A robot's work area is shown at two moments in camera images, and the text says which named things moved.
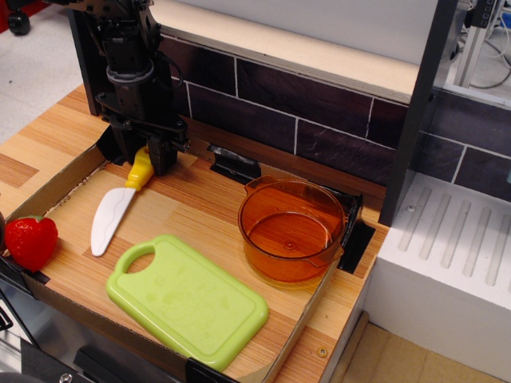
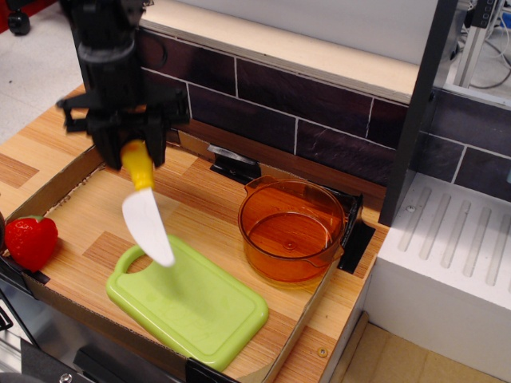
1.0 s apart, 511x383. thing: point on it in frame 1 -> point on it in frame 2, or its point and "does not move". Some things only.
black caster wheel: x=19 y=22 does not move
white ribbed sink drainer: x=441 y=282 does not move
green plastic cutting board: x=185 y=301 does not move
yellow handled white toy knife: x=116 y=203 -> x=140 y=207
